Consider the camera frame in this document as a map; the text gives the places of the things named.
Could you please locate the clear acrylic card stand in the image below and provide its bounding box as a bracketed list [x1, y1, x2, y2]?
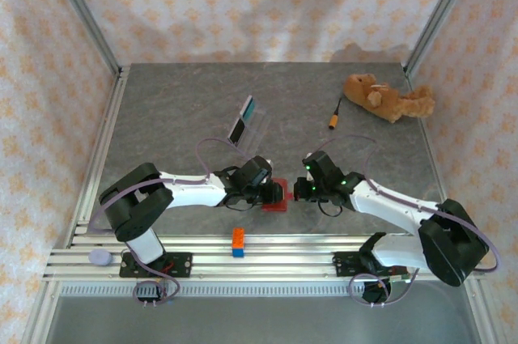
[226, 94, 271, 151]

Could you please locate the credit card with pale edge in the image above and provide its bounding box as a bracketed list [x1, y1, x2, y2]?
[240, 95, 257, 121]

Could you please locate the brown plush toy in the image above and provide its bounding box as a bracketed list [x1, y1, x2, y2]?
[342, 72, 436, 124]

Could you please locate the black right control box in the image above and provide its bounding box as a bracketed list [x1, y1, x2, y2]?
[362, 274, 412, 305]

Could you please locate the lilac round puck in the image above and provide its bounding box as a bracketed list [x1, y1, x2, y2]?
[87, 249, 113, 267]

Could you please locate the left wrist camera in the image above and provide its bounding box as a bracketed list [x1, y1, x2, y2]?
[258, 157, 273, 183]

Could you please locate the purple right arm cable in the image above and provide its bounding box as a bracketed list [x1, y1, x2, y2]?
[311, 134, 503, 274]

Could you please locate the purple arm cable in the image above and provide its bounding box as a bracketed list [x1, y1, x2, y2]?
[311, 134, 503, 274]
[89, 137, 260, 236]

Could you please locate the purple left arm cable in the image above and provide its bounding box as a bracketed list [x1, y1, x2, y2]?
[89, 137, 260, 236]

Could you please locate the aluminium rail base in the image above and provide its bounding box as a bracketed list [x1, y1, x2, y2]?
[42, 233, 486, 282]

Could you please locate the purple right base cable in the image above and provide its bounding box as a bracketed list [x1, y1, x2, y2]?
[348, 266, 422, 308]

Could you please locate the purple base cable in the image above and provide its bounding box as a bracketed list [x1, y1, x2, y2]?
[348, 266, 422, 308]
[133, 261, 182, 308]

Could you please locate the slotted cable duct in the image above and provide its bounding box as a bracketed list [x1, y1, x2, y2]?
[56, 282, 473, 299]

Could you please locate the aluminium side rail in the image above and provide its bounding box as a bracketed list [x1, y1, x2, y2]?
[64, 64, 131, 248]
[402, 63, 462, 248]

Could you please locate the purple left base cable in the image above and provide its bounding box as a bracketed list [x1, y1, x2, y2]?
[133, 261, 182, 308]

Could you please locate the aluminium frame post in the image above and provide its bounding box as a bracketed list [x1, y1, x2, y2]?
[404, 0, 482, 76]
[43, 0, 122, 74]

